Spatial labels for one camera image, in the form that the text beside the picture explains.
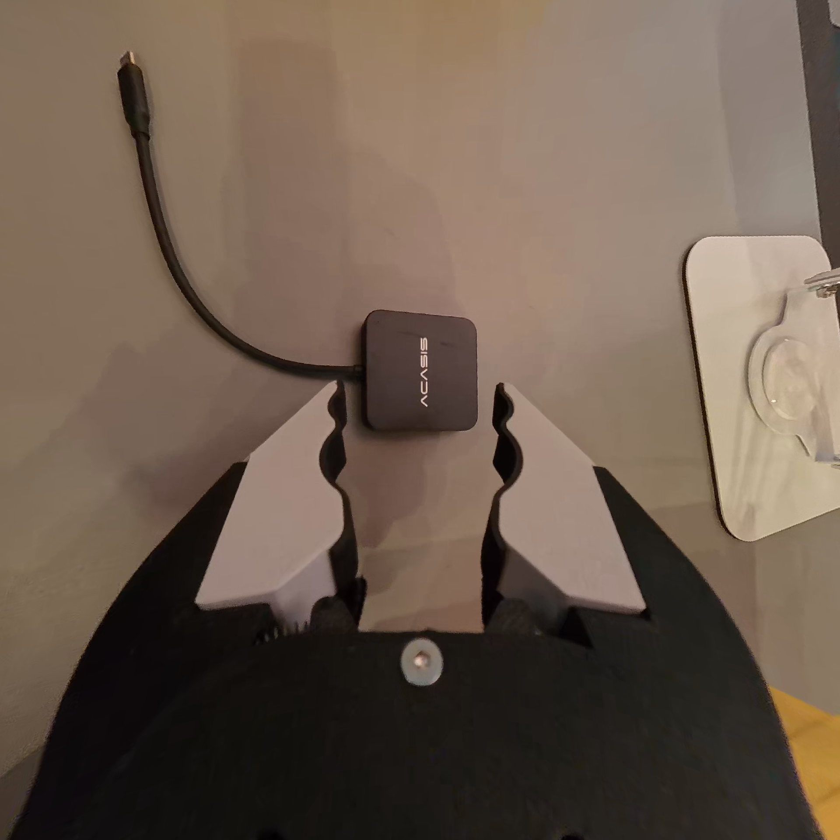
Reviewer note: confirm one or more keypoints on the yellow plastic bin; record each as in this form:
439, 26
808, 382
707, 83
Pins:
814, 754

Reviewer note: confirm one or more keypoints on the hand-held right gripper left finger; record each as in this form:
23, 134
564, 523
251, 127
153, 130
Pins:
269, 525

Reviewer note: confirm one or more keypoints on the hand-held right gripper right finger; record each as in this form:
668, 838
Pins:
564, 525

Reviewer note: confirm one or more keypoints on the white monitor stand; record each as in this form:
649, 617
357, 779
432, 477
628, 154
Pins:
728, 328

